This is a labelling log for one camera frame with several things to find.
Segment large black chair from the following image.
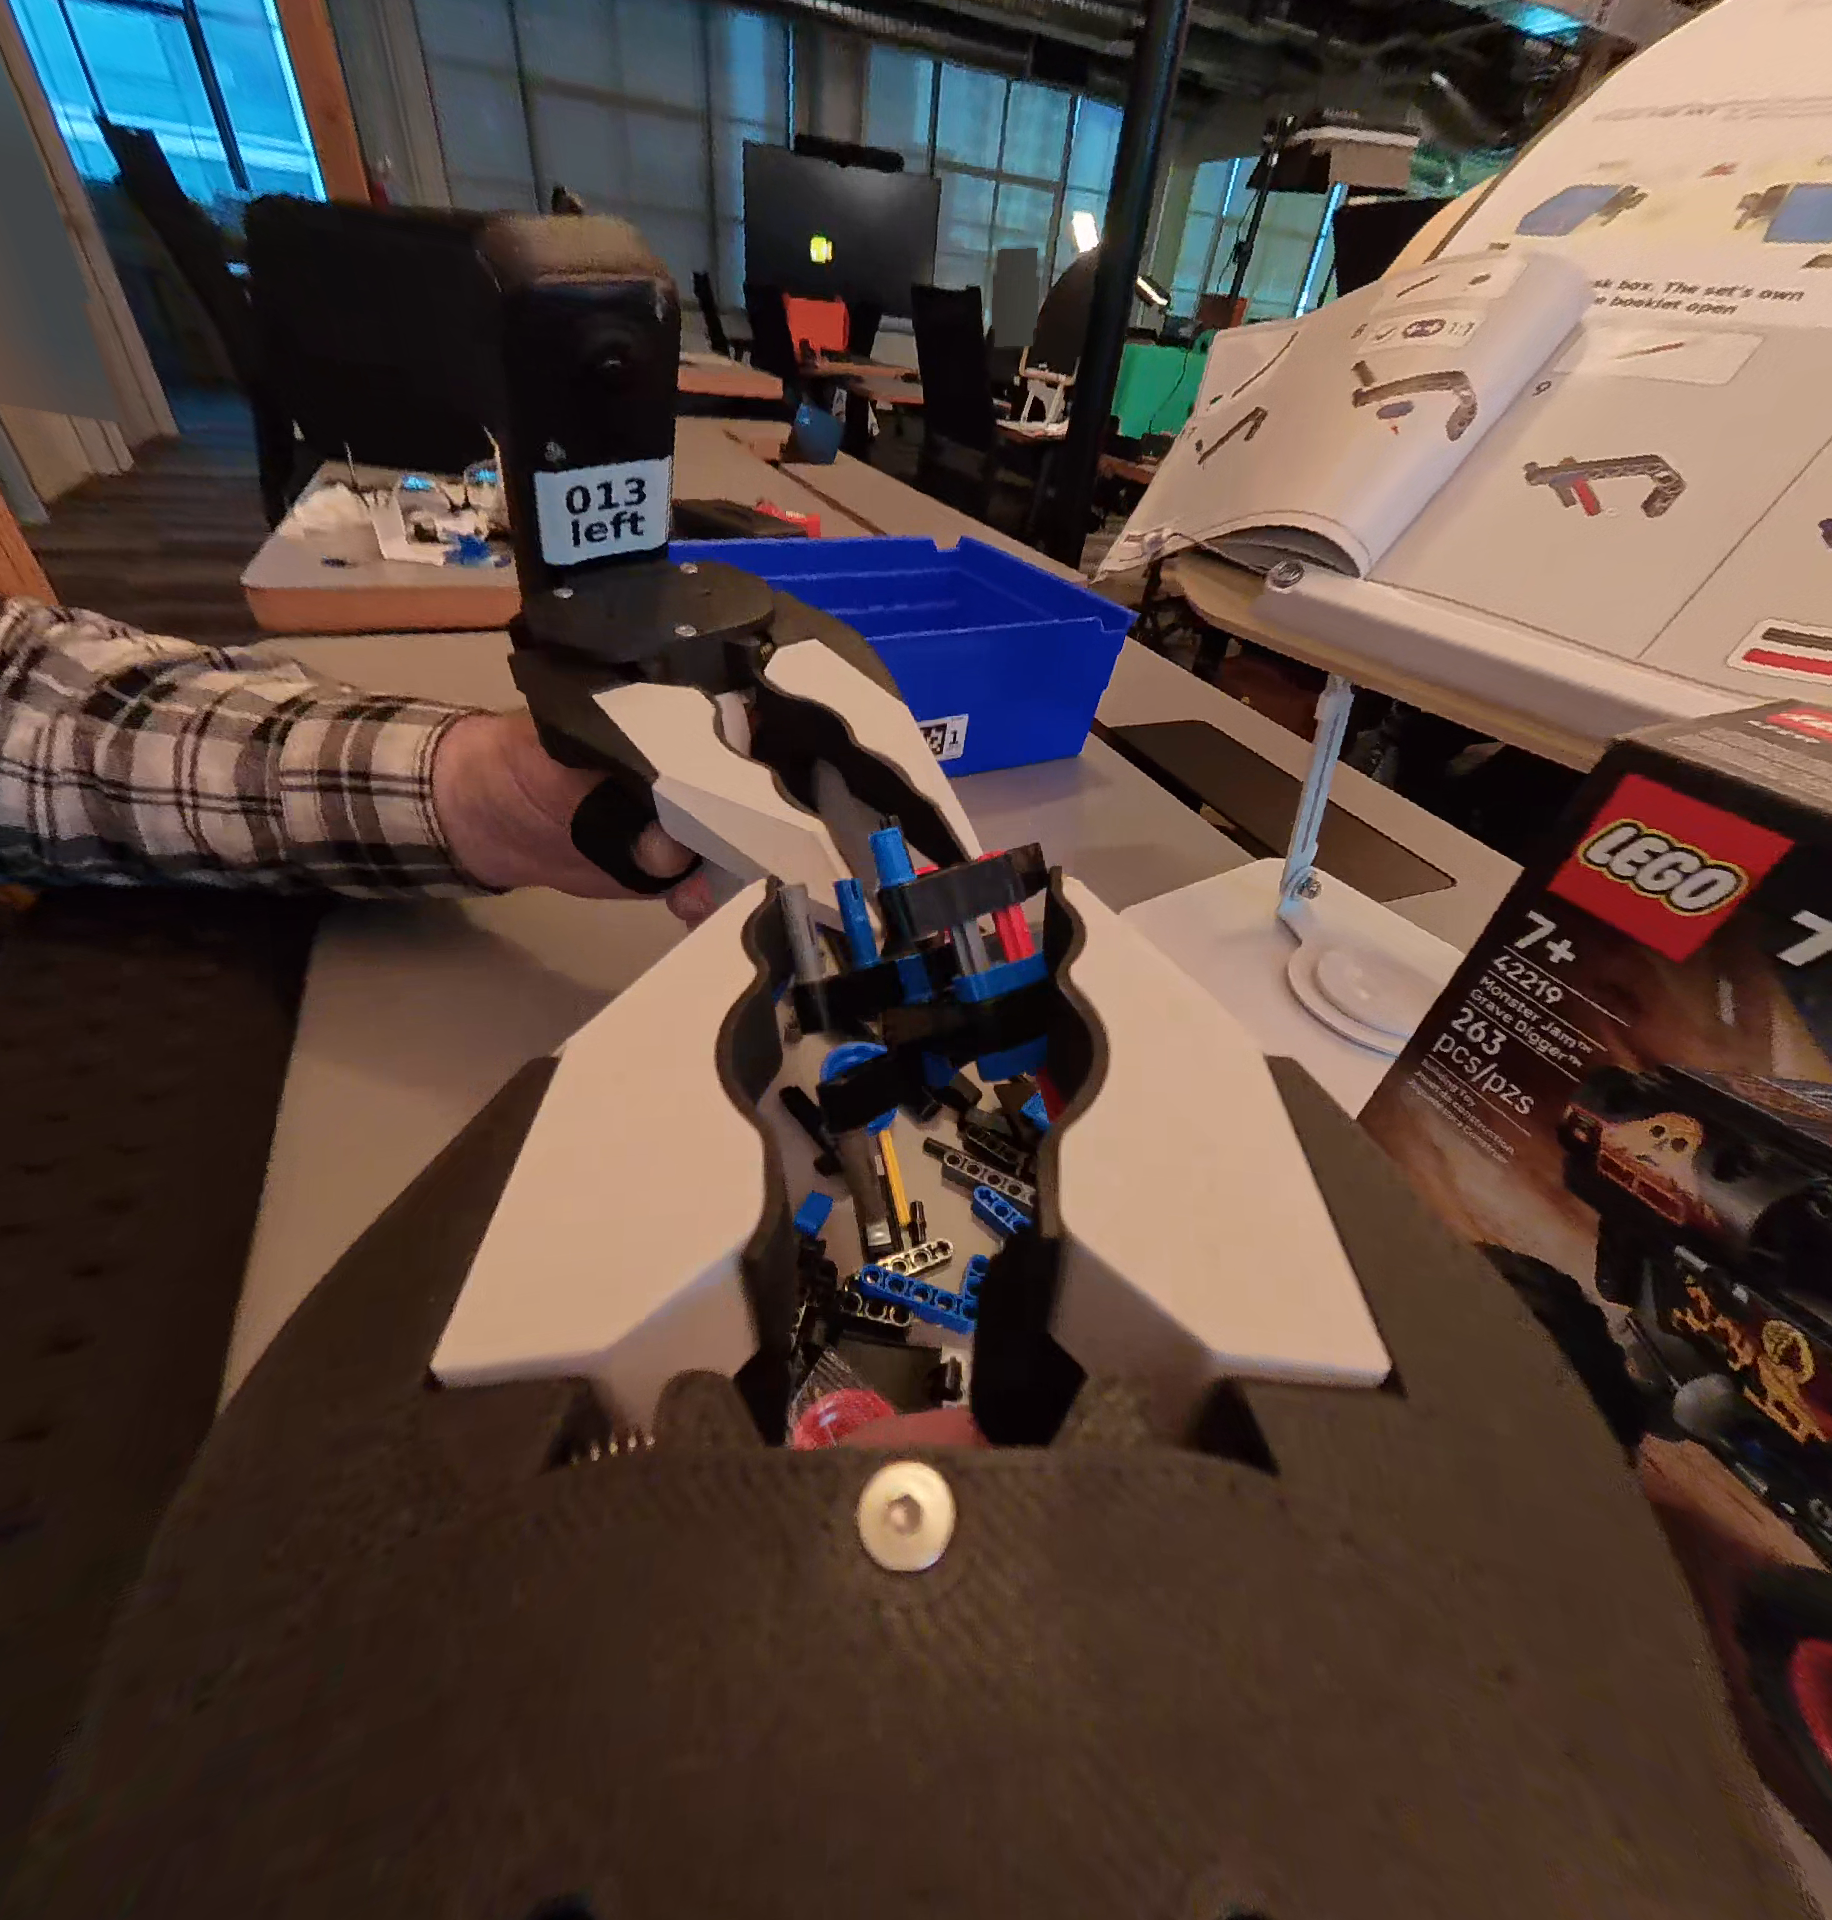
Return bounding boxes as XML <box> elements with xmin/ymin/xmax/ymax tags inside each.
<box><xmin>239</xmin><ymin>192</ymin><xmax>526</xmax><ymax>522</ymax></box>

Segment red toy wheel rim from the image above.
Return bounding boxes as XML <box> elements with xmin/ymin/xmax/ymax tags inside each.
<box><xmin>783</xmin><ymin>1384</ymin><xmax>900</xmax><ymax>1453</ymax></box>

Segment printed instruction sheet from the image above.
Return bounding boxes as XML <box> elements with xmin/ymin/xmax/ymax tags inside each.
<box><xmin>1431</xmin><ymin>0</ymin><xmax>1832</xmax><ymax>337</ymax></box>

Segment blue plastic bin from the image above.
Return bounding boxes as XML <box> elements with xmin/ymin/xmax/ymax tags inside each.
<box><xmin>663</xmin><ymin>534</ymin><xmax>1139</xmax><ymax>780</ymax></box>

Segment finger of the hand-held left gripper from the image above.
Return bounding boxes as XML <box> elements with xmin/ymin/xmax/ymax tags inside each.
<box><xmin>737</xmin><ymin>635</ymin><xmax>987</xmax><ymax>876</ymax></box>
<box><xmin>589</xmin><ymin>683</ymin><xmax>861</xmax><ymax>906</ymax></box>

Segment white book stand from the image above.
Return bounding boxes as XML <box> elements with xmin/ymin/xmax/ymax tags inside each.
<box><xmin>1117</xmin><ymin>554</ymin><xmax>1765</xmax><ymax>1078</ymax></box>

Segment grey desk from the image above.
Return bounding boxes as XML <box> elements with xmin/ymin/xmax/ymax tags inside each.
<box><xmin>214</xmin><ymin>450</ymin><xmax>1832</xmax><ymax>1920</ymax></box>

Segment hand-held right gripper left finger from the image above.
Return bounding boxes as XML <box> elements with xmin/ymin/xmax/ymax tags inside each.
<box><xmin>424</xmin><ymin>876</ymin><xmax>801</xmax><ymax>1431</ymax></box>

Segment black toy set box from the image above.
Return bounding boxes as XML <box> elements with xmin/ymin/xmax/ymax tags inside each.
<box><xmin>1353</xmin><ymin>696</ymin><xmax>1832</xmax><ymax>1896</ymax></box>

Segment person's left forearm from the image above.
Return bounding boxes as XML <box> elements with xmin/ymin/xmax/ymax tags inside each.
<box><xmin>0</xmin><ymin>579</ymin><xmax>486</xmax><ymax>902</ymax></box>

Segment black metal pole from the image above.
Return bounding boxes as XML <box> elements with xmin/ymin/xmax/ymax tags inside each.
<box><xmin>1047</xmin><ymin>0</ymin><xmax>1194</xmax><ymax>569</ymax></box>

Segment black blue toy frame assembly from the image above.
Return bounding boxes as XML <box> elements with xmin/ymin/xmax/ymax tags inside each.
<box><xmin>769</xmin><ymin>816</ymin><xmax>1079</xmax><ymax>1146</ymax></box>

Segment instruction booklet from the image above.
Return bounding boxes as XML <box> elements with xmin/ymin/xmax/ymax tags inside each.
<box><xmin>1091</xmin><ymin>246</ymin><xmax>1832</xmax><ymax>711</ymax></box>

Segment person's left hand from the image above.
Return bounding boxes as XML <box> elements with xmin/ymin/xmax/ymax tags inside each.
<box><xmin>429</xmin><ymin>705</ymin><xmax>717</xmax><ymax>924</ymax></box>

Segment dark perforated floor mat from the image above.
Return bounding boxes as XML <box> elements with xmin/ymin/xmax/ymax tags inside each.
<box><xmin>0</xmin><ymin>883</ymin><xmax>321</xmax><ymax>1920</ymax></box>

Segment green panel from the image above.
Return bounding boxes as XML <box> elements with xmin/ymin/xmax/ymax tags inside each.
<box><xmin>1108</xmin><ymin>338</ymin><xmax>1222</xmax><ymax>441</ymax></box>

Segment cluttered wooden table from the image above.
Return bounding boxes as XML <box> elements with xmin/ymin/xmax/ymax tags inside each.
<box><xmin>238</xmin><ymin>457</ymin><xmax>531</xmax><ymax>637</ymax></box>

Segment pile of toy brick pieces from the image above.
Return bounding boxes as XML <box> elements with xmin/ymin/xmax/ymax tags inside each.
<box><xmin>772</xmin><ymin>1035</ymin><xmax>1072</xmax><ymax>1416</ymax></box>

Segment black monitor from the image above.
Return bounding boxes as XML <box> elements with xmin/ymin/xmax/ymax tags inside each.
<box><xmin>740</xmin><ymin>138</ymin><xmax>945</xmax><ymax>321</ymax></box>

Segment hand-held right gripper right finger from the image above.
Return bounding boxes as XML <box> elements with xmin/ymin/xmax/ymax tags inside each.
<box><xmin>967</xmin><ymin>870</ymin><xmax>1397</xmax><ymax>1453</ymax></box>

